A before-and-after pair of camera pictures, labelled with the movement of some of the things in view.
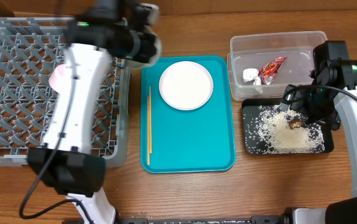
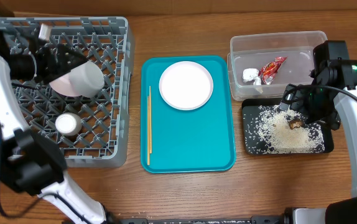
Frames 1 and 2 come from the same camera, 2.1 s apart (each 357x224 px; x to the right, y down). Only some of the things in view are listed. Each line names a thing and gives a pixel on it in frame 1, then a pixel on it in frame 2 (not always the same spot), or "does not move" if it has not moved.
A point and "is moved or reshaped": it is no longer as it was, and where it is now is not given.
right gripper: x=316 y=111 does not move
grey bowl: x=134 y=63 is moved or reshaped
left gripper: x=148 y=50 to x=57 y=68
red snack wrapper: x=266 y=73 does not move
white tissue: x=251 y=74 does not move
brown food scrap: x=295 y=122 does not move
